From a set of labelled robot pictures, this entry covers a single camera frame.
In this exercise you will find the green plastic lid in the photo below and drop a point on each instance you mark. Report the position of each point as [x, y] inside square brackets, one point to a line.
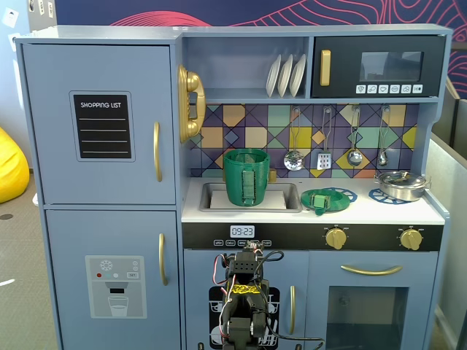
[339, 201]

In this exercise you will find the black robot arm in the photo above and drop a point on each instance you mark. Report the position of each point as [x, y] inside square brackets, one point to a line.
[244, 266]

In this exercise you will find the steel pot with lid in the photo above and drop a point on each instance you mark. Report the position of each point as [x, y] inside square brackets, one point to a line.
[401, 189]

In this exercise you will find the green plastic container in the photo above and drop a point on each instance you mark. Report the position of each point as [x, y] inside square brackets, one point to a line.
[233, 182]

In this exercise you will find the gold toy faucet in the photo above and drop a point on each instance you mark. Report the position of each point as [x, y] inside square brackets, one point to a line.
[272, 175]

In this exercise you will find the digital clock display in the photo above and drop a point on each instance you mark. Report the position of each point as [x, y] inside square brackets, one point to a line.
[242, 231]

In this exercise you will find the metal skimmer spoon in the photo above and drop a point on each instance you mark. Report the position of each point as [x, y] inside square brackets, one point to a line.
[294, 160]

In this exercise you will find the silver toy sink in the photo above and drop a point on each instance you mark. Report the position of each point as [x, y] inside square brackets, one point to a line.
[295, 198]

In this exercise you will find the black stove control panel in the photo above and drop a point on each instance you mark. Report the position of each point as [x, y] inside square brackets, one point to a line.
[292, 237]

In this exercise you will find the metal slotted spatula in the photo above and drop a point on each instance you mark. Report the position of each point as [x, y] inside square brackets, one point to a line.
[324, 161]

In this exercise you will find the gold toy telephone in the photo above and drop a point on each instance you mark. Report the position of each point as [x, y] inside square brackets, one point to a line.
[191, 84]

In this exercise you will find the blue dishwasher door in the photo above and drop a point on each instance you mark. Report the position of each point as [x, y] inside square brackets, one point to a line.
[197, 270]

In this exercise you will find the white toy plate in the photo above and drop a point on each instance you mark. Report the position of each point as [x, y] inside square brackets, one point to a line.
[298, 76]
[284, 78]
[273, 78]

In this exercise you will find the blue lattice stove burner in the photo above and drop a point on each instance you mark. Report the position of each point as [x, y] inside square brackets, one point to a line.
[377, 197]
[343, 189]

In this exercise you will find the yellow patterned tape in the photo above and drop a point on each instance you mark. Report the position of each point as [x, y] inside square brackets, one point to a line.
[246, 289]

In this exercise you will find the gold stove knob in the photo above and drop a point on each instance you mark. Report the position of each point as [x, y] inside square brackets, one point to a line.
[411, 239]
[336, 238]

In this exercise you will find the metal ladle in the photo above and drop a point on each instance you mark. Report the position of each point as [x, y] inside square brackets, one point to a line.
[354, 157]

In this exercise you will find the blue oven door with window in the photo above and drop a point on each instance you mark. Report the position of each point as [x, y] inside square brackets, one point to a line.
[321, 277]

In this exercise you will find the black shopping list chalkboard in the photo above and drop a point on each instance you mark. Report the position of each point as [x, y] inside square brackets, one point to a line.
[102, 127]

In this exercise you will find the metal serving spoon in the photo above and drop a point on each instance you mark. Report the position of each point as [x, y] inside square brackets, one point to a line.
[382, 159]

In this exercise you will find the grey water dispenser decal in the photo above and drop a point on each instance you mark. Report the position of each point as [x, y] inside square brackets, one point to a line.
[127, 291]

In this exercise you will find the blue wooden toy kitchen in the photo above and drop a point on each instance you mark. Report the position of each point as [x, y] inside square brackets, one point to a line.
[120, 34]

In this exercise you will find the blue fridge door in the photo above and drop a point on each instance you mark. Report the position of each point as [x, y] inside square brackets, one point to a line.
[51, 146]

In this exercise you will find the black microwave door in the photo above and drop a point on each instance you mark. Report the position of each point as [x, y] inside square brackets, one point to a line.
[383, 43]

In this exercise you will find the yellow beanbag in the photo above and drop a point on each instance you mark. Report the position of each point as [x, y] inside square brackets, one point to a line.
[12, 167]

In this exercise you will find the grey office partition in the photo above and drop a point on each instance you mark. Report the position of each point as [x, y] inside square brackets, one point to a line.
[450, 218]

